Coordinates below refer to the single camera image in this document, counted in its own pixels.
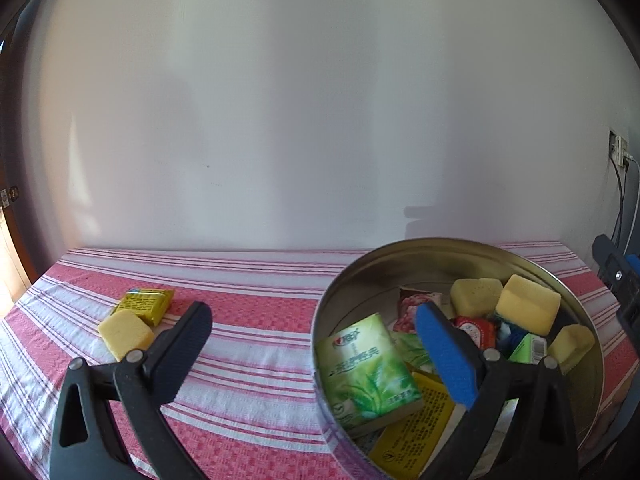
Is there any green small packet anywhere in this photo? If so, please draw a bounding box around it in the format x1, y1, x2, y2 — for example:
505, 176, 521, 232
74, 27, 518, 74
509, 334, 547, 365

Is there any yellow green scouring sponge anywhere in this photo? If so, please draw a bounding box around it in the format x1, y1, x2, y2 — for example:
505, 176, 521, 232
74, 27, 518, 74
495, 274, 561, 336

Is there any blue wrapper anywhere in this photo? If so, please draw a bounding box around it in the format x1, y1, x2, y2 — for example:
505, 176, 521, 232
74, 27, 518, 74
494, 315, 528, 353

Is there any red snack packet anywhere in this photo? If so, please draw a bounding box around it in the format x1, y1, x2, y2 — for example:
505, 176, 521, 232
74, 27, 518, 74
452, 316, 497, 350

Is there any yellow tissue pack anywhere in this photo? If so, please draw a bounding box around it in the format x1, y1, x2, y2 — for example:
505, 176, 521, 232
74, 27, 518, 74
368, 372, 456, 479
112, 288, 175, 327

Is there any round metal cookie tin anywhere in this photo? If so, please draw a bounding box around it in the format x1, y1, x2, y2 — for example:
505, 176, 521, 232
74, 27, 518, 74
311, 237, 608, 479

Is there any speckled yellow sponge cube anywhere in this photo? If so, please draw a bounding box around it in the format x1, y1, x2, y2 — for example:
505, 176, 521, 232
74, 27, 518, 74
450, 278, 503, 318

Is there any pink white snack packet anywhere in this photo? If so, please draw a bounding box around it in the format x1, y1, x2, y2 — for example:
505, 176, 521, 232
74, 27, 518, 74
392, 288, 442, 334

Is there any large green tissue pack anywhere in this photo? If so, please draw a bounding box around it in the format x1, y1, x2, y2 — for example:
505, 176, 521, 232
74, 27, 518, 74
314, 313, 423, 438

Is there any yellow sponge piece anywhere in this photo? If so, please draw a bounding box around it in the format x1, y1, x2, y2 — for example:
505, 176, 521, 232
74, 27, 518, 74
548, 324, 596, 375

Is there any small green tissue pack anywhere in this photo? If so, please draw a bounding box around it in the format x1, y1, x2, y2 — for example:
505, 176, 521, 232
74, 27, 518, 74
390, 332, 436, 374

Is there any small yellow sponge block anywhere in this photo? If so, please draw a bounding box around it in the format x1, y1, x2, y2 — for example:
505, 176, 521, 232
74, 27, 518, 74
98, 310, 155, 362

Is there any red white striped cloth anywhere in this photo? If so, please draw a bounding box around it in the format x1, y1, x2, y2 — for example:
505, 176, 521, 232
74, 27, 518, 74
0, 238, 633, 480

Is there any white cable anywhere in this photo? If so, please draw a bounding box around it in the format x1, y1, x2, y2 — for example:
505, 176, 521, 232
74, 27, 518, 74
621, 154, 640, 254

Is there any black power cable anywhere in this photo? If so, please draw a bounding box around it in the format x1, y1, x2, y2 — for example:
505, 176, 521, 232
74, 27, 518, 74
610, 159, 629, 248

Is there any wall power socket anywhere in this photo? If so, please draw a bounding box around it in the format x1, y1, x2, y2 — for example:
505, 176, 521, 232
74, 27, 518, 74
608, 130, 630, 168

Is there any brass door handle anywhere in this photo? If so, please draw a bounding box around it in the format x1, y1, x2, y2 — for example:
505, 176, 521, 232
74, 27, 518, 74
0, 185, 20, 208

